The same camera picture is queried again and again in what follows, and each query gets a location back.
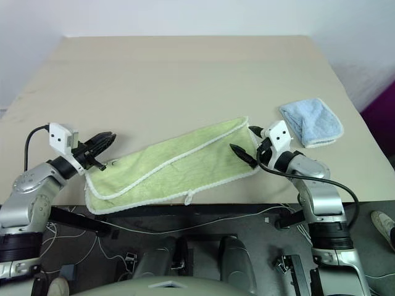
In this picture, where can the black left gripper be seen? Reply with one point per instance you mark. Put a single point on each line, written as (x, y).
(83, 157)

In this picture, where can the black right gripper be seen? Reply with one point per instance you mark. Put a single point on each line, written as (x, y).
(263, 149)

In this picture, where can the green towel with white trim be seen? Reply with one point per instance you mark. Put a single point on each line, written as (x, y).
(185, 160)

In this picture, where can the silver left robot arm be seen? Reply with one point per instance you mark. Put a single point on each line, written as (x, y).
(31, 182)

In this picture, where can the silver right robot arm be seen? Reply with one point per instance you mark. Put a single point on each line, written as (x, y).
(321, 200)

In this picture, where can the folded light blue towel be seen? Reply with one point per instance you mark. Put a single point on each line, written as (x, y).
(314, 121)

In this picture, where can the grey robot right leg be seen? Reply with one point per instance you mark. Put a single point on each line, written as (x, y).
(237, 262)

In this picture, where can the grey robot leg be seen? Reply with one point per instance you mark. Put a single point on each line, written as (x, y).
(160, 256)
(237, 262)

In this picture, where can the black metal floor clamp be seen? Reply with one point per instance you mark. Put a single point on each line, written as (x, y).
(131, 260)
(282, 265)

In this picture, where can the grey robot left leg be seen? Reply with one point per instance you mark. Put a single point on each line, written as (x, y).
(160, 256)

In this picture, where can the purple panel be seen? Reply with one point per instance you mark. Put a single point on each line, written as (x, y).
(381, 123)

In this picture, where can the small grey floor box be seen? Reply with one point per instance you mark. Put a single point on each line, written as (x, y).
(68, 272)

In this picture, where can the black floor stand bar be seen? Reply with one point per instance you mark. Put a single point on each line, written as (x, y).
(297, 274)

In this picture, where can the white sneaker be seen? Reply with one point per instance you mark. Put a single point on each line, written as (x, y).
(58, 286)
(381, 226)

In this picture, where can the grey robot torso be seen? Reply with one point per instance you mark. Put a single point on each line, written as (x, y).
(160, 286)

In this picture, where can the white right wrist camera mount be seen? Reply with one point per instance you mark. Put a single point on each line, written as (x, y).
(279, 132)

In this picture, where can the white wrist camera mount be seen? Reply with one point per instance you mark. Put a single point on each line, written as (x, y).
(279, 132)
(58, 135)

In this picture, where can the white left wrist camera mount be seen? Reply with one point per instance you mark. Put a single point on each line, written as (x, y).
(58, 135)

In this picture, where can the black table frame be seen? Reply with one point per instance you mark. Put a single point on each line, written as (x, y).
(80, 223)

